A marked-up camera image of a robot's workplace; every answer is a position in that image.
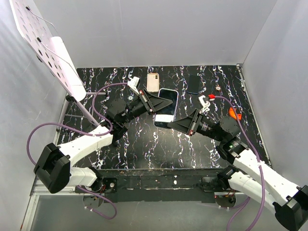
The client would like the orange plastic clip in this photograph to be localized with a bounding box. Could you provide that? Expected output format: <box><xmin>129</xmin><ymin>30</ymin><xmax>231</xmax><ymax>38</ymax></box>
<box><xmin>229</xmin><ymin>107</ymin><xmax>242</xmax><ymax>120</ymax></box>

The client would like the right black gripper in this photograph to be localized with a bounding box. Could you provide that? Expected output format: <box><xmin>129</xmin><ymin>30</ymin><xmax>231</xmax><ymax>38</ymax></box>
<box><xmin>167</xmin><ymin>107</ymin><xmax>224</xmax><ymax>142</ymax></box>

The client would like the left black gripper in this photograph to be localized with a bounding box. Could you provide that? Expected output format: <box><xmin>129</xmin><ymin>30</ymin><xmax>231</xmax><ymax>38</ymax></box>
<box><xmin>121</xmin><ymin>90</ymin><xmax>174</xmax><ymax>125</ymax></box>

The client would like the aluminium frame rail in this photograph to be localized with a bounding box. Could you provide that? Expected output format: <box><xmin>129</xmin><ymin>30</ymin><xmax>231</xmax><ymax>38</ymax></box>
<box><xmin>20</xmin><ymin>178</ymin><xmax>75</xmax><ymax>231</ymax></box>

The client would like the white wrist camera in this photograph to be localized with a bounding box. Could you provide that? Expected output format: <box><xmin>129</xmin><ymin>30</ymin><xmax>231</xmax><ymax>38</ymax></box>
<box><xmin>127</xmin><ymin>77</ymin><xmax>140</xmax><ymax>95</ymax></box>
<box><xmin>198</xmin><ymin>95</ymin><xmax>214</xmax><ymax>114</ymax></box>

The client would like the dark blue phone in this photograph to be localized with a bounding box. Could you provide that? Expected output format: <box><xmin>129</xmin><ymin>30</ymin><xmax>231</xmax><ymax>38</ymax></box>
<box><xmin>186</xmin><ymin>75</ymin><xmax>201</xmax><ymax>94</ymax></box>

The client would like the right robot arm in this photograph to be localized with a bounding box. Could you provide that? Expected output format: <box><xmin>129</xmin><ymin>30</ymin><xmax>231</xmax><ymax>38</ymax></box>
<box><xmin>168</xmin><ymin>110</ymin><xmax>308</xmax><ymax>231</ymax></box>

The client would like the cream phone case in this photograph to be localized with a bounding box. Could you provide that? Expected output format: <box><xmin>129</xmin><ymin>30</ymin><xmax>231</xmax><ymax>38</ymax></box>
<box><xmin>146</xmin><ymin>73</ymin><xmax>160</xmax><ymax>92</ymax></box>

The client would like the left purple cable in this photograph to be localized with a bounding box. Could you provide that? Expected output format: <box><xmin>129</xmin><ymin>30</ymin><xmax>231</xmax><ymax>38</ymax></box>
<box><xmin>26</xmin><ymin>82</ymin><xmax>129</xmax><ymax>167</ymax></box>

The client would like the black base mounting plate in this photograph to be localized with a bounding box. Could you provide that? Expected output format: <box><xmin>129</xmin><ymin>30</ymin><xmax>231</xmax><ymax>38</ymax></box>
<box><xmin>98</xmin><ymin>168</ymin><xmax>239</xmax><ymax>207</ymax></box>

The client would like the white perforated music stand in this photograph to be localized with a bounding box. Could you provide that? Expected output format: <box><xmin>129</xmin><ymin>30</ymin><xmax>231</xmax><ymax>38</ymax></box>
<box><xmin>9</xmin><ymin>0</ymin><xmax>99</xmax><ymax>126</ymax></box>

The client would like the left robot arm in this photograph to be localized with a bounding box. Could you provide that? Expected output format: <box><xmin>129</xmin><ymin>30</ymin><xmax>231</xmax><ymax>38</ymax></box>
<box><xmin>34</xmin><ymin>89</ymin><xmax>172</xmax><ymax>193</ymax></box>

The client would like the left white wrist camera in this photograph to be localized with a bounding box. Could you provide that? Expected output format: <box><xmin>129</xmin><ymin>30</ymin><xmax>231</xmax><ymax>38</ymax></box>
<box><xmin>127</xmin><ymin>77</ymin><xmax>140</xmax><ymax>95</ymax></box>

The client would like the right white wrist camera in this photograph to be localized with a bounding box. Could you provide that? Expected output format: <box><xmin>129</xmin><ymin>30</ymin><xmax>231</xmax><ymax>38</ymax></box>
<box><xmin>198</xmin><ymin>95</ymin><xmax>214</xmax><ymax>114</ymax></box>

